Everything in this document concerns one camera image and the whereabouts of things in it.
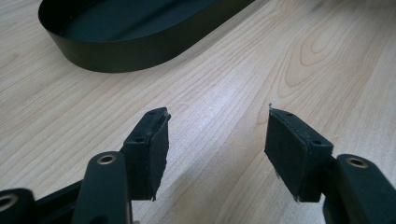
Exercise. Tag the black oval tray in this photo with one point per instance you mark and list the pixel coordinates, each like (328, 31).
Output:
(124, 56)

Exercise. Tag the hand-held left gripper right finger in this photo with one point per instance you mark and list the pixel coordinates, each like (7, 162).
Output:
(292, 155)

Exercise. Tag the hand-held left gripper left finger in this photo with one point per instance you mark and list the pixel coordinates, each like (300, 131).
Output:
(146, 161)

